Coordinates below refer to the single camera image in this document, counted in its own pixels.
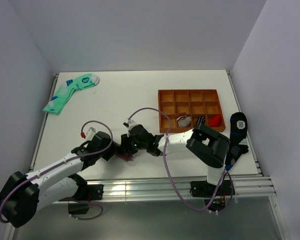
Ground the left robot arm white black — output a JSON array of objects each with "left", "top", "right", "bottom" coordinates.
[{"left": 0, "top": 131, "right": 119, "bottom": 228}]

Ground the maroon purple orange sock pair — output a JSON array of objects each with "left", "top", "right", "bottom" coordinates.
[{"left": 116, "top": 154, "right": 133, "bottom": 162}]

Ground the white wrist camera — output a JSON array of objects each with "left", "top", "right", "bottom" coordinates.
[
  {"left": 123, "top": 118, "right": 138, "bottom": 131},
  {"left": 81, "top": 127, "right": 97, "bottom": 141}
]

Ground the mint green sock pair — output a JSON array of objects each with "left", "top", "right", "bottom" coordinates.
[{"left": 43, "top": 73, "right": 100, "bottom": 115}]

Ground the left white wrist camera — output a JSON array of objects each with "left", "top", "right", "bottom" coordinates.
[{"left": 81, "top": 127, "right": 97, "bottom": 141}]

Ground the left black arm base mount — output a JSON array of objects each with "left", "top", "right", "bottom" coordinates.
[{"left": 60, "top": 184, "right": 104, "bottom": 220}]

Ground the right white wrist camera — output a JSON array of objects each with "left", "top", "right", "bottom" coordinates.
[{"left": 123, "top": 118, "right": 138, "bottom": 131}]

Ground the black blue sock pair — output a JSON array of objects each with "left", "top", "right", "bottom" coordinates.
[{"left": 225, "top": 112, "right": 249, "bottom": 171}]

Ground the purple cable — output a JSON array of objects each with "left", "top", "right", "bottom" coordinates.
[
  {"left": 126, "top": 107, "right": 235, "bottom": 213},
  {"left": 0, "top": 120, "right": 113, "bottom": 224}
]

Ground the aluminium table front rail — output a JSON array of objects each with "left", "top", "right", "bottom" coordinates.
[{"left": 13, "top": 174, "right": 277, "bottom": 205}]

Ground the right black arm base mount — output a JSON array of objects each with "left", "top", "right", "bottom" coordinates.
[{"left": 190, "top": 180, "right": 235, "bottom": 213}]

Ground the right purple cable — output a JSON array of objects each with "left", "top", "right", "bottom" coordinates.
[{"left": 126, "top": 107, "right": 235, "bottom": 213}]

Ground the rolled black white striped sock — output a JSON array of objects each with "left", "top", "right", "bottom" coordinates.
[{"left": 195, "top": 115, "right": 206, "bottom": 125}]

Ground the rolled white maroon sock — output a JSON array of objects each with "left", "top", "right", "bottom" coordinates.
[{"left": 176, "top": 112, "right": 192, "bottom": 128}]

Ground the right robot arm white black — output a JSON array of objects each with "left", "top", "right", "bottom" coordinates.
[{"left": 118, "top": 120, "right": 230, "bottom": 195}]

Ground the rolled red sock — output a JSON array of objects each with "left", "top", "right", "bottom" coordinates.
[{"left": 208, "top": 114, "right": 222, "bottom": 128}]

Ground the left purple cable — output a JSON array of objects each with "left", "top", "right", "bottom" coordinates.
[{"left": 0, "top": 120, "right": 113, "bottom": 224}]

